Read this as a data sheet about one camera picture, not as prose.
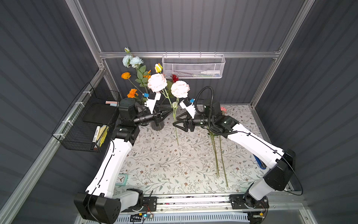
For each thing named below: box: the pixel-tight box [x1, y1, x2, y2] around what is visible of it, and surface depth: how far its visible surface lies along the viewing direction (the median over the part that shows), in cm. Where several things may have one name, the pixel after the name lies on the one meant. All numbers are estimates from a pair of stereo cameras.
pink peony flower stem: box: [147, 63, 190, 146], surface depth 54 cm
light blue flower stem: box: [122, 46, 149, 92], surface depth 85 cm
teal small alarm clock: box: [115, 172, 129, 188], surface depth 82 cm
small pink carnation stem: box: [208, 131, 220, 178], surface depth 91 cm
